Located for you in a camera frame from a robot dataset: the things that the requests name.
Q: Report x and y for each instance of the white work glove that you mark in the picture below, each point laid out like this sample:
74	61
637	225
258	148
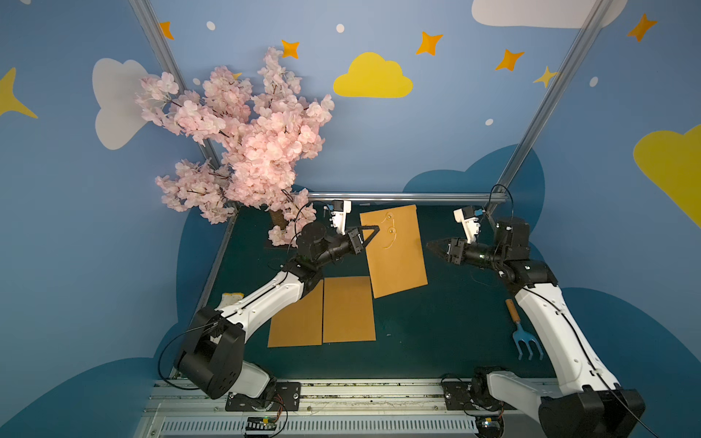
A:
230	299

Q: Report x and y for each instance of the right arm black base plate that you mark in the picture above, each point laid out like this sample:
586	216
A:
462	396

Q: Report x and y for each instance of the pink artificial blossom tree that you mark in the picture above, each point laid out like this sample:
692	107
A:
264	136

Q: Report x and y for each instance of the right round circuit board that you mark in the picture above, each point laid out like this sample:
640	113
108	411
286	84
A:
489	427

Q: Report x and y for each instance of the left diagonal aluminium bar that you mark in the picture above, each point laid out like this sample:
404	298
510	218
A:
146	16

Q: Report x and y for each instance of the back horizontal aluminium bar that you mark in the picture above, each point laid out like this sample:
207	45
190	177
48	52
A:
412	198

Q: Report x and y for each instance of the right diagonal aluminium bar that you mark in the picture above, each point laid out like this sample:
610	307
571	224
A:
577	53

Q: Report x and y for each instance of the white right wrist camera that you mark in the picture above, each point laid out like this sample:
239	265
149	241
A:
469	217

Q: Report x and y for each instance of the left green circuit board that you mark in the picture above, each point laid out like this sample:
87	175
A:
260	426

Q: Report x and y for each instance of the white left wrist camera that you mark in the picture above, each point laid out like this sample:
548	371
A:
339	209

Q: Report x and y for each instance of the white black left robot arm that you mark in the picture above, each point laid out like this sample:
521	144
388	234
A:
211	352

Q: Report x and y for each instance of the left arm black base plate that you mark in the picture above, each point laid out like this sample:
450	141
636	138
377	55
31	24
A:
278	395

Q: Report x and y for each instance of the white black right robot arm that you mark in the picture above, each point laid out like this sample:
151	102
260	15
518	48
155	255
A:
587	400

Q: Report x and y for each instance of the aluminium front mounting rail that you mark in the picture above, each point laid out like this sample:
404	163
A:
331	408

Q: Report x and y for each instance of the diagonal aluminium bar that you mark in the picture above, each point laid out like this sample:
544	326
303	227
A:
146	16
577	53

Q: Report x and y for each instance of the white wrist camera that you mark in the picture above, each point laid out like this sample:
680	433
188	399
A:
339	209
469	217

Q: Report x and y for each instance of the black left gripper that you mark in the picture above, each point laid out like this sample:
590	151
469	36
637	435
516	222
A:
355	241

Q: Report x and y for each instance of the left side table rail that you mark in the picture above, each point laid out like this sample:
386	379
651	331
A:
200	255

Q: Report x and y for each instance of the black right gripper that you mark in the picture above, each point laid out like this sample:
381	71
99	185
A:
455	251

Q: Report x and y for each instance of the kraft paper file bag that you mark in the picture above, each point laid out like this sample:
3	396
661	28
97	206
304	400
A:
299	324
348	310
395	257

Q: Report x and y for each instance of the blue garden fork wooden handle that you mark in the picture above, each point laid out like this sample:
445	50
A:
522	338

